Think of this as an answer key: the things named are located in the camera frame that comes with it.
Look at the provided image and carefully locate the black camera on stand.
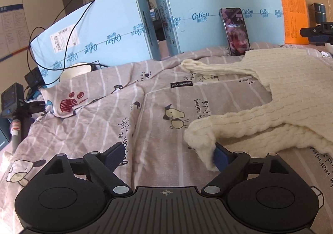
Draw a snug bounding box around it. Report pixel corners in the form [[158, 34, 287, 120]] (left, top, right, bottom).
[[1, 83, 45, 153]]

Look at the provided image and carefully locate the white round object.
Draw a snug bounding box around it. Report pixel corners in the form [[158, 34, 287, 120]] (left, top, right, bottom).
[[59, 63, 92, 82]]

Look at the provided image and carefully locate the cartoon print bed sheet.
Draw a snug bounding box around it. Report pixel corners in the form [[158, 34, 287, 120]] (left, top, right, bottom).
[[0, 41, 333, 234]]

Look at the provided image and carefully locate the black cable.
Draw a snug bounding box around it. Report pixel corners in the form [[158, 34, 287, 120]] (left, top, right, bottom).
[[28, 0, 149, 71]]

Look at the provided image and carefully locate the large light blue carton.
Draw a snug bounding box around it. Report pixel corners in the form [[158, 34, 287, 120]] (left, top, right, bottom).
[[156, 0, 285, 56]]

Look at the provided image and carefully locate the brown cardboard box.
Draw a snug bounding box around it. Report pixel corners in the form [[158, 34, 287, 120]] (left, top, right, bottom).
[[306, 0, 332, 26]]

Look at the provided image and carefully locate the orange printed box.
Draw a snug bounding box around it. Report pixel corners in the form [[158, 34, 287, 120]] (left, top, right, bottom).
[[281, 0, 309, 45]]

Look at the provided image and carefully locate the smartphone with lit screen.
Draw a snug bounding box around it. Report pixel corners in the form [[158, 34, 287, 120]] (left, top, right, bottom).
[[219, 8, 251, 56]]

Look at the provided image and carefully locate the dark blue vacuum bottle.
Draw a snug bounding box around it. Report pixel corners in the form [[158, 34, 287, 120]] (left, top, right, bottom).
[[309, 2, 329, 45]]

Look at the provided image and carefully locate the cream knitted sweater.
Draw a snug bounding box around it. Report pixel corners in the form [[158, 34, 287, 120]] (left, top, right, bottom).
[[181, 48, 332, 170]]

